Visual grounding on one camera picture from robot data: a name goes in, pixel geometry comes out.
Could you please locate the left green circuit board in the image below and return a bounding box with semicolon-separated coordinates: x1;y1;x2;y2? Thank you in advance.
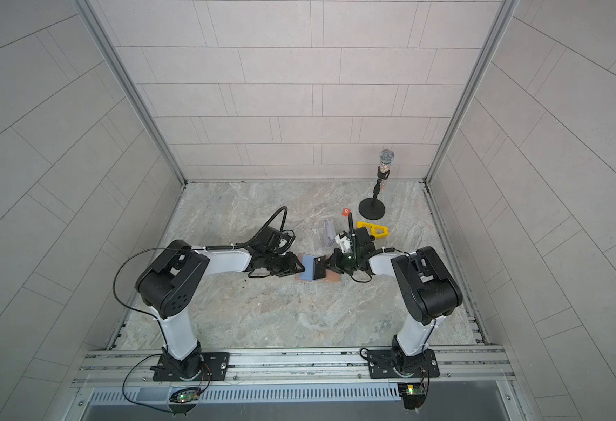
169;388;200;405

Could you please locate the brown leather card holder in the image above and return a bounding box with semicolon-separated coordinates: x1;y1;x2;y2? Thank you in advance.
295;254;341;282

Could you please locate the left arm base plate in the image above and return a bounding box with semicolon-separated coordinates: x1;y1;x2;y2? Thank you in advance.
150;352;231;382

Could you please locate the right circuit board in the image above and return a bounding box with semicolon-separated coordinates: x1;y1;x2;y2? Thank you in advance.
397;382;428;410

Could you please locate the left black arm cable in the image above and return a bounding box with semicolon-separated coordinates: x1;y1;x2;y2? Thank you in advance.
111;248;172;323

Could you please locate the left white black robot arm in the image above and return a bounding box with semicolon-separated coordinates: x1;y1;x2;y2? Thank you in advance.
136;227;305;382

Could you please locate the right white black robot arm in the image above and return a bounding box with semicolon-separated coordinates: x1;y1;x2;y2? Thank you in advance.
326;228;463;377

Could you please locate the perforated vent strip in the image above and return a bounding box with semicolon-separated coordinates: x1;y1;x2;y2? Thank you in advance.
90;382;401;406

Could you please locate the aluminium mounting rail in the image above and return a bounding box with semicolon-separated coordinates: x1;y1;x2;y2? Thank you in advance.
72;346;515;387

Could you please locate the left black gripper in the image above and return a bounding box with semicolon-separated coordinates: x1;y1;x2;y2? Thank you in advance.
262;252;308;277

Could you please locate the yellow triangular plastic piece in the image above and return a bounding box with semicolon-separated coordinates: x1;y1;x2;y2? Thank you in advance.
356;221;390;239

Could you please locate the clear acrylic card box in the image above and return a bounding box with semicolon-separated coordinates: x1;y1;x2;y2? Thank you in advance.
311;219;338;254

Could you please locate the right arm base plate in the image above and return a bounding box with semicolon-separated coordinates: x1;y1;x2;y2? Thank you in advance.
360;347;440;379

